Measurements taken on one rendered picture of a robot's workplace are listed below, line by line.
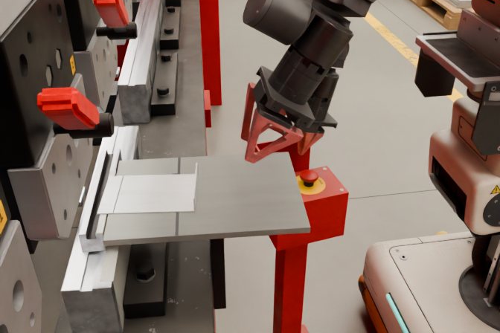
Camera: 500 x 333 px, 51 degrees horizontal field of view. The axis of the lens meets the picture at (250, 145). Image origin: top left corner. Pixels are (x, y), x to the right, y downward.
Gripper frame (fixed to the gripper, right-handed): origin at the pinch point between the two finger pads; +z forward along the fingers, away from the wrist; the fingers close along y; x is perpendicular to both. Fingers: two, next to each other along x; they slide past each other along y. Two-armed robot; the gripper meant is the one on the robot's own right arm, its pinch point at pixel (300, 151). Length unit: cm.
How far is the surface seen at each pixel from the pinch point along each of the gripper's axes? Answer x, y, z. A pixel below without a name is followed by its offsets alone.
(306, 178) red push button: 11.0, 3.7, 0.2
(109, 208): 33, 48, -9
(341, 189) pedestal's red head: 14.0, -3.4, 1.1
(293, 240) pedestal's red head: 15.0, 4.6, 13.5
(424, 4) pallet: -289, -265, 13
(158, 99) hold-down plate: -15.7, 30.6, -2.9
